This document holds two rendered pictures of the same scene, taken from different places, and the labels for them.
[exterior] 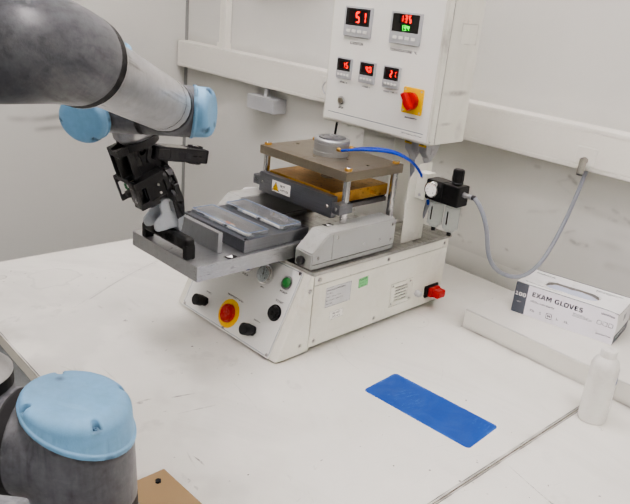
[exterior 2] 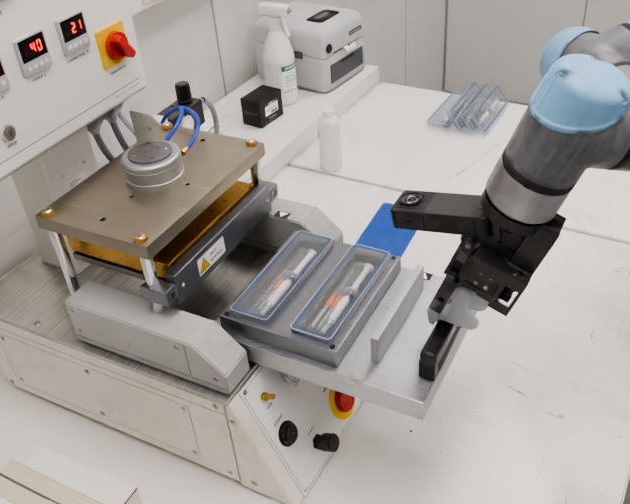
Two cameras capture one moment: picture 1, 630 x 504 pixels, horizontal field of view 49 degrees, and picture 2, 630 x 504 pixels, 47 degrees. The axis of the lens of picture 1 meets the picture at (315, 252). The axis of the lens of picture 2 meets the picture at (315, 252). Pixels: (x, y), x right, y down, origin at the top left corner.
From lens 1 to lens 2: 173 cm
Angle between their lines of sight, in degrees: 88
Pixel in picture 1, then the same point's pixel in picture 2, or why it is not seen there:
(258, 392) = not seen: hidden behind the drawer
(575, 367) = (272, 166)
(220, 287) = (313, 404)
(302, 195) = (238, 227)
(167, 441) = (591, 365)
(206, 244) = (413, 301)
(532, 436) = (382, 187)
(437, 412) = (390, 231)
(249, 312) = not seen: hidden behind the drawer
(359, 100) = (38, 106)
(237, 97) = not seen: outside the picture
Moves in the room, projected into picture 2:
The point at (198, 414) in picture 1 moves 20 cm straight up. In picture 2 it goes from (533, 364) to (549, 264)
